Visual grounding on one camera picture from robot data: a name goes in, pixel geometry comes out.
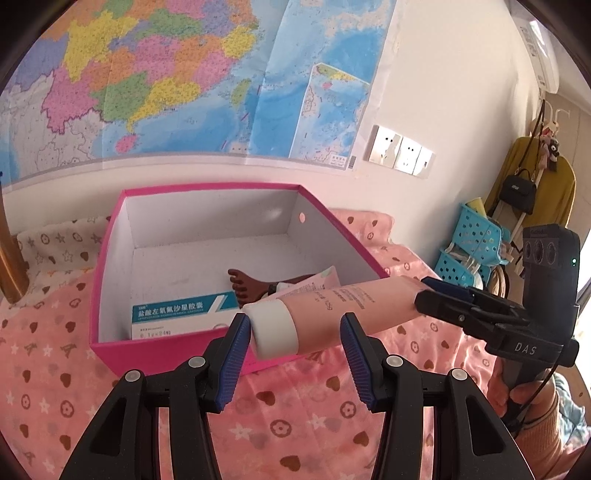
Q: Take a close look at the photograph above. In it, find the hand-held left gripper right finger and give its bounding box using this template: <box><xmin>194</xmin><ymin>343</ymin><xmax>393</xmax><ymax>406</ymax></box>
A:
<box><xmin>339</xmin><ymin>312</ymin><xmax>525</xmax><ymax>480</ymax></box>

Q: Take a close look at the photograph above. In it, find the light blue cloth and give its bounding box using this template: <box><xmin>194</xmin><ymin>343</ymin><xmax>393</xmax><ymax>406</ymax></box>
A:
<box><xmin>551</xmin><ymin>373</ymin><xmax>591</xmax><ymax>437</ymax></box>

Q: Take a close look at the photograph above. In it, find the brown doll foot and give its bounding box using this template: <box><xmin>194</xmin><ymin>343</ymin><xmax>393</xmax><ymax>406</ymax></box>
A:
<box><xmin>227</xmin><ymin>268</ymin><xmax>317</xmax><ymax>308</ymax></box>

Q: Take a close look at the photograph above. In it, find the person's right hand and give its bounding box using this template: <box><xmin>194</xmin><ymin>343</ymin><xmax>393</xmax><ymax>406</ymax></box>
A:
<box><xmin>487</xmin><ymin>360</ymin><xmax>555</xmax><ymax>425</ymax></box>

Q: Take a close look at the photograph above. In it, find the yellow hanging garment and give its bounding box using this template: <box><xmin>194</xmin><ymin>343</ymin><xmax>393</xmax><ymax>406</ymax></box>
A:
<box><xmin>485</xmin><ymin>136</ymin><xmax>577</xmax><ymax>241</ymax></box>

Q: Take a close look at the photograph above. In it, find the light pink printed tube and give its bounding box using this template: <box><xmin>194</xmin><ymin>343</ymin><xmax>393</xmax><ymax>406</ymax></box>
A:
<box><xmin>272</xmin><ymin>265</ymin><xmax>341</xmax><ymax>303</ymax></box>

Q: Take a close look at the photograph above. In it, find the pink printed blanket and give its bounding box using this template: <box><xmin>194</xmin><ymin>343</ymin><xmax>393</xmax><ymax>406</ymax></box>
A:
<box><xmin>0</xmin><ymin>210</ymin><xmax>555</xmax><ymax>480</ymax></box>

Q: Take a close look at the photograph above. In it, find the black handbag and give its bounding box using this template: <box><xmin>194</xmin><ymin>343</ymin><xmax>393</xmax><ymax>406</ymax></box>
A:
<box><xmin>499</xmin><ymin>168</ymin><xmax>539</xmax><ymax>215</ymax></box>

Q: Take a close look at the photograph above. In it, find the pink printed pillow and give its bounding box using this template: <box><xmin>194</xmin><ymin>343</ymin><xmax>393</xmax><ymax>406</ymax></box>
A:
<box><xmin>330</xmin><ymin>209</ymin><xmax>398</xmax><ymax>245</ymax></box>

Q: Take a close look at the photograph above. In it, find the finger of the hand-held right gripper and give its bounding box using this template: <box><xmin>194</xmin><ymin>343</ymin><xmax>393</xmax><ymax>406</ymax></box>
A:
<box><xmin>414</xmin><ymin>288</ymin><xmax>498</xmax><ymax>347</ymax></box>
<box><xmin>420</xmin><ymin>275</ymin><xmax>530</xmax><ymax>326</ymax></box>

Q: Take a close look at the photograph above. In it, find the person's right forearm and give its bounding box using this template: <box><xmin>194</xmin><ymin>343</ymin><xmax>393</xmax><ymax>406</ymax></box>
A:
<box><xmin>508</xmin><ymin>392</ymin><xmax>583</xmax><ymax>480</ymax></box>

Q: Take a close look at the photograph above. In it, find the black cable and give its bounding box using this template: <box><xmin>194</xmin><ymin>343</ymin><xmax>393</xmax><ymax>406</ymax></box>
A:
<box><xmin>508</xmin><ymin>353</ymin><xmax>570</xmax><ymax>430</ymax></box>

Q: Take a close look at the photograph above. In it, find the blue plastic basket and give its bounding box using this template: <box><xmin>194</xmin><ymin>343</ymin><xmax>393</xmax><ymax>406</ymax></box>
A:
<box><xmin>435</xmin><ymin>249</ymin><xmax>481</xmax><ymax>289</ymax></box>
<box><xmin>455</xmin><ymin>202</ymin><xmax>503</xmax><ymax>261</ymax></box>

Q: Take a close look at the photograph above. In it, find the colourful wall map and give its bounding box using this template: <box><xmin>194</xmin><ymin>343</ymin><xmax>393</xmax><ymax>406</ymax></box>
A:
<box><xmin>0</xmin><ymin>0</ymin><xmax>400</xmax><ymax>183</ymax></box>

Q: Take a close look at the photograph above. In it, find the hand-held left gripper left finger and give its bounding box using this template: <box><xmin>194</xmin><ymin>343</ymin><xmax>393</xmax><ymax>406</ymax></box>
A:
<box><xmin>60</xmin><ymin>313</ymin><xmax>252</xmax><ymax>480</ymax></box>

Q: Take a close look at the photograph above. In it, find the small hanging plush toy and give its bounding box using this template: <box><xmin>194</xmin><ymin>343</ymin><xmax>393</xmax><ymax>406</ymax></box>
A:
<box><xmin>540</xmin><ymin>124</ymin><xmax>561</xmax><ymax>171</ymax></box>

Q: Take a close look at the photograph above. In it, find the pink cardboard box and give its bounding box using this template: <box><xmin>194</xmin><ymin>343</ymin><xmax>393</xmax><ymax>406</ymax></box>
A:
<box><xmin>90</xmin><ymin>185</ymin><xmax>391</xmax><ymax>377</ymax></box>

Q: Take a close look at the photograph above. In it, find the white air conditioner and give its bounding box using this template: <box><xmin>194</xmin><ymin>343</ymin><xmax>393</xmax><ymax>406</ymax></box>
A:
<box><xmin>517</xmin><ymin>18</ymin><xmax>560</xmax><ymax>93</ymax></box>

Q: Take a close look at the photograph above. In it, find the large pink tube white cap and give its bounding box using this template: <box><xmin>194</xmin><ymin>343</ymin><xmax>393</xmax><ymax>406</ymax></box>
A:
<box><xmin>242</xmin><ymin>275</ymin><xmax>432</xmax><ymax>360</ymax></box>

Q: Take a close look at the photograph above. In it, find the white wall socket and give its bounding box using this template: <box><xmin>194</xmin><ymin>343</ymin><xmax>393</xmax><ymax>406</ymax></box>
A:
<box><xmin>367</xmin><ymin>124</ymin><xmax>402</xmax><ymax>167</ymax></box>
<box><xmin>394</xmin><ymin>136</ymin><xmax>423</xmax><ymax>174</ymax></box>

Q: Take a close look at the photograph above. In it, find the blue white medicine box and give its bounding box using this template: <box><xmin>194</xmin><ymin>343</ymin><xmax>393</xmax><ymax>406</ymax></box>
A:
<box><xmin>130</xmin><ymin>292</ymin><xmax>245</xmax><ymax>341</ymax></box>

